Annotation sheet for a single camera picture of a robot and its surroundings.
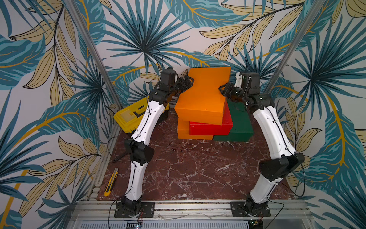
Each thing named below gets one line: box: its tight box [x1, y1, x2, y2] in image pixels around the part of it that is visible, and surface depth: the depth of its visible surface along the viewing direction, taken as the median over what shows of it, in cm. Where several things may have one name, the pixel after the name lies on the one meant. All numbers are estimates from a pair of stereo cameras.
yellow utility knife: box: [103, 167, 119, 197], surface depth 82 cm
